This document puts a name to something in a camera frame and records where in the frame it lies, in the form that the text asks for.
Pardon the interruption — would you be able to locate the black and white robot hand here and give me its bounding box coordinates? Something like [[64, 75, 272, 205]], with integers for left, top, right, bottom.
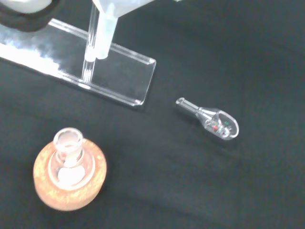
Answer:
[[0, 0, 63, 33]]

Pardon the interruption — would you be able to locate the clear acrylic funnel stand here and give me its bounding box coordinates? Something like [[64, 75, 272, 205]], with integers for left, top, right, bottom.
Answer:
[[0, 0, 157, 106]]

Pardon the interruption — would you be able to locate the clear glass weighing funnel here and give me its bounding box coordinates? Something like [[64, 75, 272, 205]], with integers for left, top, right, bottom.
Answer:
[[175, 97, 240, 141]]

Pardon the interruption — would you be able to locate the clear glass round-bottom flask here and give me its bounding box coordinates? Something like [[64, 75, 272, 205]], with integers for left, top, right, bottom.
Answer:
[[47, 127, 96, 191]]

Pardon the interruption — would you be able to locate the black bench cloth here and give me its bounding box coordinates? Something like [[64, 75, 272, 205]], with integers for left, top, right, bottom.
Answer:
[[0, 0, 305, 229]]

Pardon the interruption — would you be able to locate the brown cork ring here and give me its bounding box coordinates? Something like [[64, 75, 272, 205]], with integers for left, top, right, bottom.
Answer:
[[32, 138, 107, 212]]

